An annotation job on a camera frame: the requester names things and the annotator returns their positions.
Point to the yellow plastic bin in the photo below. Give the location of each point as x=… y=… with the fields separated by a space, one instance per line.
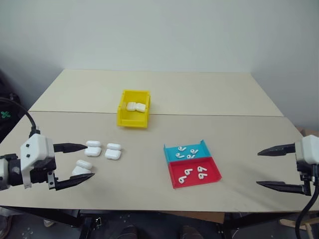
x=129 y=120

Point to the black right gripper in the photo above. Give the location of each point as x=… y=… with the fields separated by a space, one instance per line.
x=305 y=171

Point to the blue tray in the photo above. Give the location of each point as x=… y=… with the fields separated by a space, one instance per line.
x=172 y=152

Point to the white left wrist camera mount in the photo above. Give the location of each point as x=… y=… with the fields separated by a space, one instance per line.
x=37 y=149

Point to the wooden stool frame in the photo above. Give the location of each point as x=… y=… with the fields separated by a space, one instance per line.
x=302 y=225

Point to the black bag with green mark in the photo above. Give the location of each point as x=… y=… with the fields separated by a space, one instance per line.
x=7 y=124

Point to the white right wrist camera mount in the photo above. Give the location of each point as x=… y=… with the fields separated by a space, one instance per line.
x=307 y=149

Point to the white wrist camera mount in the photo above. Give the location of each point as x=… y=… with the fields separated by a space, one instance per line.
x=37 y=149
x=307 y=149

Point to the black table frame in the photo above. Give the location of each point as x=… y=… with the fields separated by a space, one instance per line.
x=64 y=219

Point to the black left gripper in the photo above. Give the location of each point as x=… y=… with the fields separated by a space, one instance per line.
x=42 y=171

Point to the red tray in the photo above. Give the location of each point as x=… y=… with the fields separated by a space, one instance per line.
x=214 y=174

